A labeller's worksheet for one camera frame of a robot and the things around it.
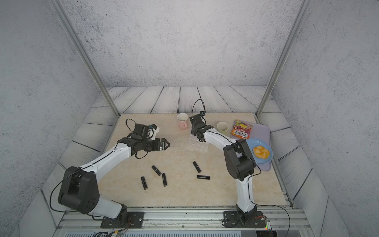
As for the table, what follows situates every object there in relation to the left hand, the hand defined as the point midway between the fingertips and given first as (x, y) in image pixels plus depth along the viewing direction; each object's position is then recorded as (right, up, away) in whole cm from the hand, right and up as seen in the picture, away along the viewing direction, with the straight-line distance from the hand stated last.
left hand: (166, 145), depth 86 cm
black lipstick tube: (+18, -14, +5) cm, 23 cm away
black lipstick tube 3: (-6, -16, +3) cm, 17 cm away
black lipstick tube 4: (-12, -22, -2) cm, 25 cm away
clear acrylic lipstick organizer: (+17, -2, +12) cm, 21 cm away
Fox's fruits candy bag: (+50, +8, +21) cm, 55 cm away
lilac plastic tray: (+65, +7, +22) cm, 69 cm away
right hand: (+19, +10, +12) cm, 25 cm away
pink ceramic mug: (+8, +15, +18) cm, 25 cm away
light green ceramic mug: (+35, +10, +13) cm, 39 cm away
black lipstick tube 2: (-1, -20, 0) cm, 20 cm away
